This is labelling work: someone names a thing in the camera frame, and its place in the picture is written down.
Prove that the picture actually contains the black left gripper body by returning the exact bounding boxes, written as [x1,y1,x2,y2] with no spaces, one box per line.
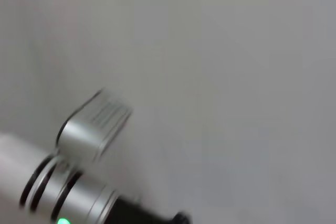
[103,196,194,224]

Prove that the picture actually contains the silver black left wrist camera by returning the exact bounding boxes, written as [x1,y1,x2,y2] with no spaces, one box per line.
[56,87,134,162]

